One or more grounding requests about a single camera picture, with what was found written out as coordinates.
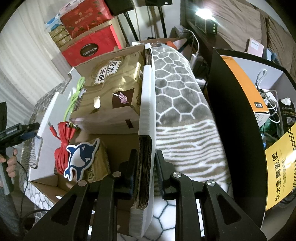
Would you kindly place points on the person's left forearm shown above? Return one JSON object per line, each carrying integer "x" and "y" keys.
{"x": 7, "y": 215}

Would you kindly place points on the orange white box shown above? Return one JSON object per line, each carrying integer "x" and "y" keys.
{"x": 245, "y": 85}

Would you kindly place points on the large gold tissue pack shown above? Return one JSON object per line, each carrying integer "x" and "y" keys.
{"x": 111, "y": 76}

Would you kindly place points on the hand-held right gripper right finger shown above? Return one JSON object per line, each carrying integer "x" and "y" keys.
{"x": 160, "y": 178}

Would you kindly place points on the brown sofa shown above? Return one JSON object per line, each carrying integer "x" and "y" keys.
{"x": 233, "y": 39}

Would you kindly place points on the black storage box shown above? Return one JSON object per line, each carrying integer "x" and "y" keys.
{"x": 231, "y": 115}

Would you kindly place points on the red floral gift bag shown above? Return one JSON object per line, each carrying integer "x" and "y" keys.
{"x": 85, "y": 14}

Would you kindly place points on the yellow checkered booklet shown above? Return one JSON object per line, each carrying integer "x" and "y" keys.
{"x": 281, "y": 169}

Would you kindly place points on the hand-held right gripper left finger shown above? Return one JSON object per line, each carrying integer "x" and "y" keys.
{"x": 133, "y": 183}

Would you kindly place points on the small gold tissue pack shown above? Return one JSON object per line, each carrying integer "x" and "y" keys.
{"x": 100, "y": 163}

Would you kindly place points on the large brown cushion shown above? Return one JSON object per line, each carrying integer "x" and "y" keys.
{"x": 233, "y": 20}

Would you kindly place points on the white cardboard tray box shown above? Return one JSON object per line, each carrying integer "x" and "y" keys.
{"x": 146, "y": 115}

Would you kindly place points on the pink tissue pack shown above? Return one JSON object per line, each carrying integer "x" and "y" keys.
{"x": 69, "y": 7}

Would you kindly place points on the blue white tissue pack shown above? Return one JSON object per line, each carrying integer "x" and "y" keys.
{"x": 53, "y": 22}

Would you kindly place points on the black tissue pack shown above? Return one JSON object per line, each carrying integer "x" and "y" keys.
{"x": 286, "y": 115}

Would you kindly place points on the red collection gift bag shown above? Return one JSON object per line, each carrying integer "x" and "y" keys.
{"x": 76, "y": 54}

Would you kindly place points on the person's left hand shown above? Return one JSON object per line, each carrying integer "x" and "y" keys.
{"x": 11, "y": 162}

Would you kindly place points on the blue whale sticker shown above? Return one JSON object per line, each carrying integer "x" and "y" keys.
{"x": 81, "y": 155}

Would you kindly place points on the grey patterned blanket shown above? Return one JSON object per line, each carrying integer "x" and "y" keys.
{"x": 180, "y": 104}

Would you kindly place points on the pink small box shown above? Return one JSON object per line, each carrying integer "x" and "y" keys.
{"x": 254, "y": 47}

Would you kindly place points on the black speaker stand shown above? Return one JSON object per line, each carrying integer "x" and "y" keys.
{"x": 162, "y": 22}
{"x": 131, "y": 26}

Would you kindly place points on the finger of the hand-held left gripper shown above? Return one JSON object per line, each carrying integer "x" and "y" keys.
{"x": 27, "y": 137}
{"x": 31, "y": 127}

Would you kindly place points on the blue toy figure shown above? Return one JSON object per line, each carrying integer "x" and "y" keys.
{"x": 271, "y": 55}

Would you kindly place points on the black clock lamp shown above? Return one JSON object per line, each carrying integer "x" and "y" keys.
{"x": 205, "y": 24}

